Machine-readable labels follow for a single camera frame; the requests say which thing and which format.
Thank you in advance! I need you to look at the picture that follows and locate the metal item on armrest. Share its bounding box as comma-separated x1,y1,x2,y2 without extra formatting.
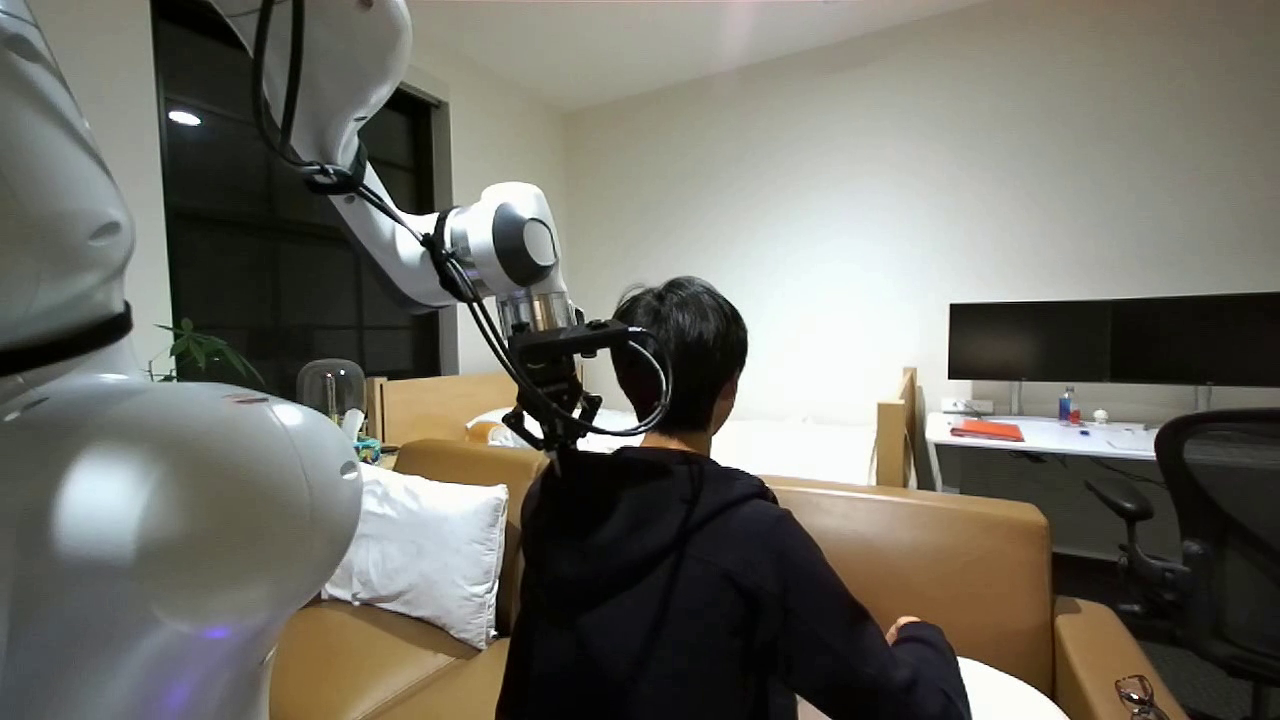
1106,666,1171,720

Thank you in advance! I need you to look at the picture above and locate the clear glass dome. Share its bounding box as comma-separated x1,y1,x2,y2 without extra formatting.
291,353,370,430

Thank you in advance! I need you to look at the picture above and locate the dark framed window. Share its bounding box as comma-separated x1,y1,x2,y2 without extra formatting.
147,0,460,401

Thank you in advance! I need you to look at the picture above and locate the teal tissue box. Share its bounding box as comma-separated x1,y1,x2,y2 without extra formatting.
335,405,389,468

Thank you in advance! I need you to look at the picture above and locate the black hoodie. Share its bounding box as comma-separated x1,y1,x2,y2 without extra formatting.
493,444,976,720

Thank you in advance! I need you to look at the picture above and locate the green potted plant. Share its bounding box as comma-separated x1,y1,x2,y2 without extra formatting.
147,316,267,392

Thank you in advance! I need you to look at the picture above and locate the black flat monitor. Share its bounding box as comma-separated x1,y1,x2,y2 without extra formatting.
943,286,1280,392

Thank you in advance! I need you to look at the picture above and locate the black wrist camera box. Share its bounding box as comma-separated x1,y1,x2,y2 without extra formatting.
509,316,653,364

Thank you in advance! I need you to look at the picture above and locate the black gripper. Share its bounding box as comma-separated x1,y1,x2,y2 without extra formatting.
498,349,609,460

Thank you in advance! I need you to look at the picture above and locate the person's right hand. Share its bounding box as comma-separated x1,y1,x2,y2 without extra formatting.
884,607,930,649

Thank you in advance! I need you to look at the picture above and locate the black office chair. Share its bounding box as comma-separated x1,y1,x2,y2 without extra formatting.
1083,405,1280,720

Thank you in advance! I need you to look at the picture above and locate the person with black hair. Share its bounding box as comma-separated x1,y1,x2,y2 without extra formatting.
609,270,755,460

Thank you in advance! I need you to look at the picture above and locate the red flat desk item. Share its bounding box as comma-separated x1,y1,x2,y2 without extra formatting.
947,412,1029,449

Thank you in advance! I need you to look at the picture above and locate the white sofa pillow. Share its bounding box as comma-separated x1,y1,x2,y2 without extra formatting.
316,460,517,655

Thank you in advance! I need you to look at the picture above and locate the white desk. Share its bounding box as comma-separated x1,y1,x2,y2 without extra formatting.
923,406,1164,468

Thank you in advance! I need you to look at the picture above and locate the tan leather sofa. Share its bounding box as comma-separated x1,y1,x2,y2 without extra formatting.
264,437,1191,720

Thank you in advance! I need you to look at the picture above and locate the wooden bed post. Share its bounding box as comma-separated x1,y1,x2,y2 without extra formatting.
869,364,928,490

